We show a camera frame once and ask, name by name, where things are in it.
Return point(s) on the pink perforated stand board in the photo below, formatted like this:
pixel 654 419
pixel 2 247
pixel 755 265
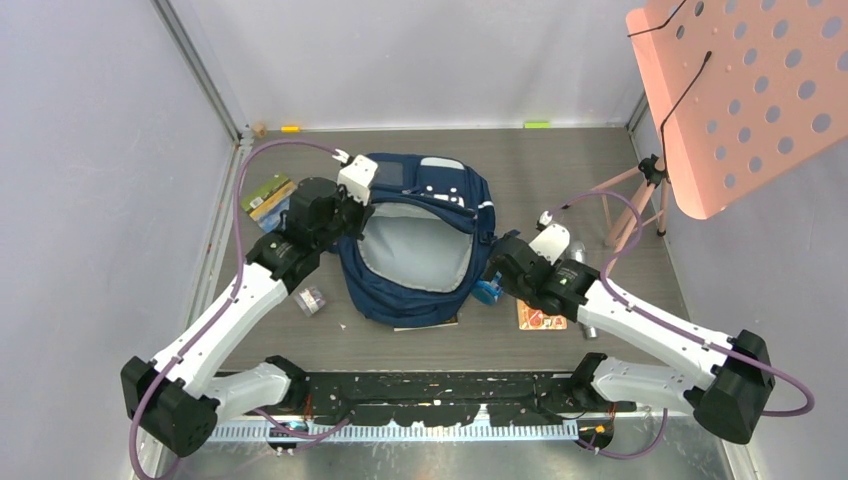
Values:
pixel 741 92

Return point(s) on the silver metal cylinder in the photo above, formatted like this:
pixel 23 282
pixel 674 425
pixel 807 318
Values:
pixel 577 251

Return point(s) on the green tape piece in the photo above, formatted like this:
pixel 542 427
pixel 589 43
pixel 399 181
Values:
pixel 536 125

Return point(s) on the aluminium frame rail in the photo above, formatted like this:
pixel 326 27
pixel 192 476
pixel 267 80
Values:
pixel 185 46

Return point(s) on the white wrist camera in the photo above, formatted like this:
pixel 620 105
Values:
pixel 356 175
pixel 552 239

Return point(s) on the navy blue backpack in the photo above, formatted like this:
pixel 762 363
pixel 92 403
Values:
pixel 426 244

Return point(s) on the blue lidded round container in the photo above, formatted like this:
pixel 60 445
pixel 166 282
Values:
pixel 487 292

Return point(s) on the small wooden cube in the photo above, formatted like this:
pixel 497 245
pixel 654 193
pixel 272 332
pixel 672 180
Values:
pixel 259 129

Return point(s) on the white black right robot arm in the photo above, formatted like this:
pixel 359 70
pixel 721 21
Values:
pixel 723 381

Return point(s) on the small clear plastic jar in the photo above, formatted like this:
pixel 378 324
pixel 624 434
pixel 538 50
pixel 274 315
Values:
pixel 310 300

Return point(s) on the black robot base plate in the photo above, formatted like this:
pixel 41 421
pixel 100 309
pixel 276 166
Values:
pixel 443 398

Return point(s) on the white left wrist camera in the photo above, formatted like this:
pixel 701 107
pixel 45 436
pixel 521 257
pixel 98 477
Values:
pixel 356 175

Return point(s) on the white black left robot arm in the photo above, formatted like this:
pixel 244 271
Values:
pixel 177 397

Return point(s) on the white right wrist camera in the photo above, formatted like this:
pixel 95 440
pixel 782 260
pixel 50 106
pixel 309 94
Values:
pixel 552 239

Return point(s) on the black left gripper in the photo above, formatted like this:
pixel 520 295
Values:
pixel 360 209

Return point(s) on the orange spiral notepad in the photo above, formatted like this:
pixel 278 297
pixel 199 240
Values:
pixel 530 319

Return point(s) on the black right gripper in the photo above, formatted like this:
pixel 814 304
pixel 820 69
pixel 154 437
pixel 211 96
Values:
pixel 511 287

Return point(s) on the blue green landscape book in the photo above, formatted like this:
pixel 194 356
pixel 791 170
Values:
pixel 267 205

